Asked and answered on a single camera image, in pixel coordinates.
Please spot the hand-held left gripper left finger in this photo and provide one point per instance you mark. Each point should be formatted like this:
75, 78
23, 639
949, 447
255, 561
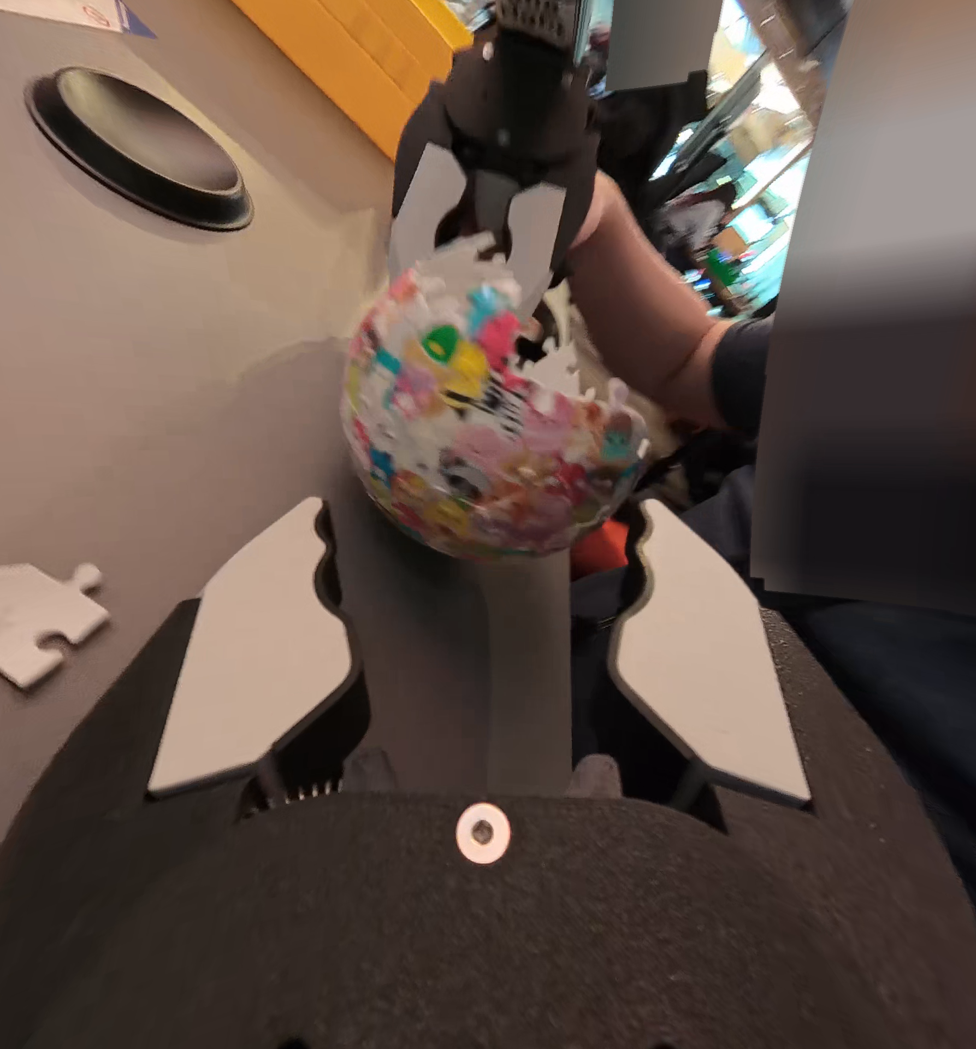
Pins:
258, 672

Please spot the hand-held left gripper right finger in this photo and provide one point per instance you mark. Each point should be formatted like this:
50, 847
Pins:
701, 672

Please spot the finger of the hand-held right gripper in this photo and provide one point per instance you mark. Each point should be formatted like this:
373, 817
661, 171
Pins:
541, 238
430, 197

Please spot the partly built puzzle ball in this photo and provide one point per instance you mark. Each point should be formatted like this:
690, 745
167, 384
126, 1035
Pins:
471, 426

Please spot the white puzzle pieces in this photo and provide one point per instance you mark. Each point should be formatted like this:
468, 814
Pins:
21, 623

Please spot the person's right forearm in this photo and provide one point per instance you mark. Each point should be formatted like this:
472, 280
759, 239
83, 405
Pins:
651, 311

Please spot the black ball stand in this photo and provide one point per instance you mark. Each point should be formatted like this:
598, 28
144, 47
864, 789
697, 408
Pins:
144, 147

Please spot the orange cloth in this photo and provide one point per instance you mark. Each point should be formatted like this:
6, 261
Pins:
598, 549

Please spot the yellow plastic bin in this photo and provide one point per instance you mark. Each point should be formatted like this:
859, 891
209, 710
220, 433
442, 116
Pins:
357, 49

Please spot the folded instruction leaflet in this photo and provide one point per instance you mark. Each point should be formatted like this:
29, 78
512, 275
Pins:
62, 10

